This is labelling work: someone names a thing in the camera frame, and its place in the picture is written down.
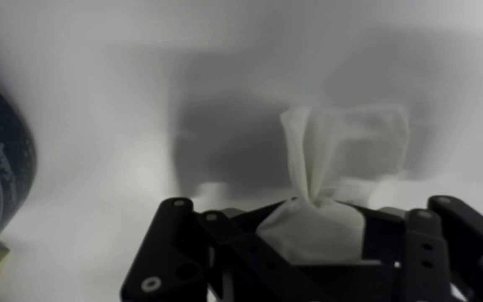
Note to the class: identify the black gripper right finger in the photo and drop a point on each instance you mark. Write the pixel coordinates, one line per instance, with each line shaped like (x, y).
(423, 252)

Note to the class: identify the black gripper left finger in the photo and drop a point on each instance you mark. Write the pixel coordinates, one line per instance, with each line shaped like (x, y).
(186, 254)

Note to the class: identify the white napkin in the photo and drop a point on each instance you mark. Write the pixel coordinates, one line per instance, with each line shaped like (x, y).
(337, 162)

